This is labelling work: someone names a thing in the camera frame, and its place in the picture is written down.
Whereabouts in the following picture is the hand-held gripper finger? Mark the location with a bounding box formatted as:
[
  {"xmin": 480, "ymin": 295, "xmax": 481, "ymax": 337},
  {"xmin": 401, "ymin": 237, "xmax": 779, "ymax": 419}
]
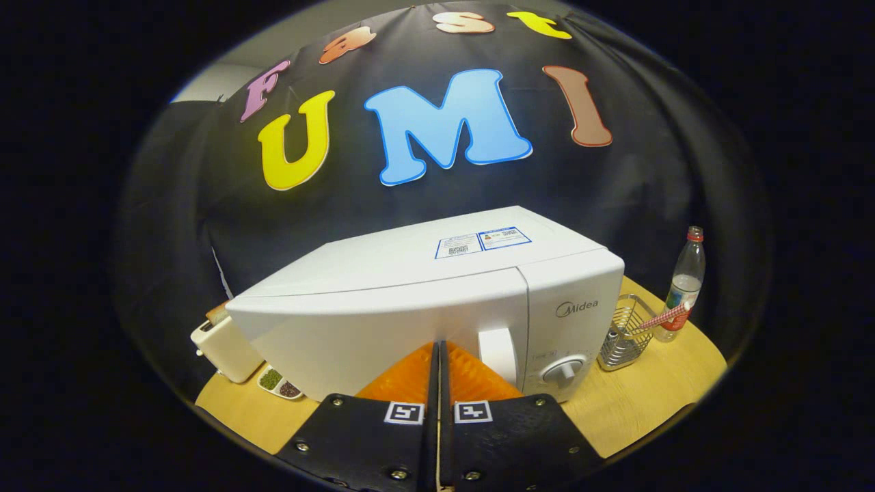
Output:
[
  {"xmin": 439, "ymin": 340, "xmax": 606, "ymax": 491},
  {"xmin": 277, "ymin": 340, "xmax": 440, "ymax": 491}
]

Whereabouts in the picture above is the white microwave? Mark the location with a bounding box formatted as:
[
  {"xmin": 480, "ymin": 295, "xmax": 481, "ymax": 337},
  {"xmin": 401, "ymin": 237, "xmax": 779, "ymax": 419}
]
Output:
[{"xmin": 226, "ymin": 206, "xmax": 625, "ymax": 404}]

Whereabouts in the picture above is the white divided bean tray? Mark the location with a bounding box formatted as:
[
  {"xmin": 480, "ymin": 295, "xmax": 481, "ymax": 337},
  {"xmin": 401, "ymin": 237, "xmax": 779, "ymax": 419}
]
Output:
[{"xmin": 257, "ymin": 366, "xmax": 305, "ymax": 401}]

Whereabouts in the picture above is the white toaster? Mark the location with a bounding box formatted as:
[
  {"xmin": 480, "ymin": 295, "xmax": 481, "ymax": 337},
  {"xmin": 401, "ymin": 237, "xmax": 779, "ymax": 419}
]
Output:
[{"xmin": 191, "ymin": 316, "xmax": 265, "ymax": 384}]

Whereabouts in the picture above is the red striped straw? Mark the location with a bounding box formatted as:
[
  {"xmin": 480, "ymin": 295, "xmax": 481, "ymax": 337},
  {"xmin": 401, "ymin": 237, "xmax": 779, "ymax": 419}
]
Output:
[{"xmin": 632, "ymin": 302, "xmax": 691, "ymax": 334}]

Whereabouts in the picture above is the clear plastic water bottle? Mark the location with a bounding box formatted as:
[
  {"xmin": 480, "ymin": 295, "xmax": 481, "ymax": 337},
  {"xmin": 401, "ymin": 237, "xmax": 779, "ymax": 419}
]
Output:
[{"xmin": 654, "ymin": 226, "xmax": 706, "ymax": 343}]

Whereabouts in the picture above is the metal wire basket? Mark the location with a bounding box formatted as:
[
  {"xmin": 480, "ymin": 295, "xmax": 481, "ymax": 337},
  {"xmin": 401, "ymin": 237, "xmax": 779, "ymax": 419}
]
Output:
[{"xmin": 597, "ymin": 294, "xmax": 657, "ymax": 372}]

